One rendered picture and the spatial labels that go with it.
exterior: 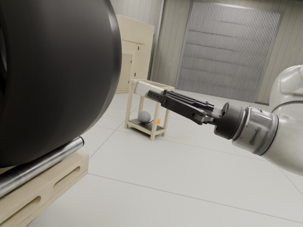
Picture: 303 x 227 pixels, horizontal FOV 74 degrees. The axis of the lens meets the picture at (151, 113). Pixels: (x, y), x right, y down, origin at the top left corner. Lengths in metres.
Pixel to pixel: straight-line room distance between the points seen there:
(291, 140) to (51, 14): 0.46
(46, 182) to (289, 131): 0.57
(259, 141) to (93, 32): 0.39
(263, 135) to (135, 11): 8.24
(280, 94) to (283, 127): 0.12
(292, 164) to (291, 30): 8.64
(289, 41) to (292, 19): 0.73
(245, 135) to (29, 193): 0.51
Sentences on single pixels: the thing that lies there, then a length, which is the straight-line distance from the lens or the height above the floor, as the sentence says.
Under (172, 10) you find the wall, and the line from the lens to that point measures 8.35.
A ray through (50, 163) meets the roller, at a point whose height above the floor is 0.90.
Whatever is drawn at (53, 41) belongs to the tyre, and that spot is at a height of 1.22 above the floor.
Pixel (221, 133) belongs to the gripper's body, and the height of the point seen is 1.10.
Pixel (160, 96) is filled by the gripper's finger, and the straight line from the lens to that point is 0.44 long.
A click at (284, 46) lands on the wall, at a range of 8.94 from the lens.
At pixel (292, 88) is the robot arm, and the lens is 0.53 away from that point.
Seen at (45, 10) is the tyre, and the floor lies 1.27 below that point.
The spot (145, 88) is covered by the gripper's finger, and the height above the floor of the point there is 1.15.
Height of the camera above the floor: 1.23
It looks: 17 degrees down
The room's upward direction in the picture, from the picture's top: 9 degrees clockwise
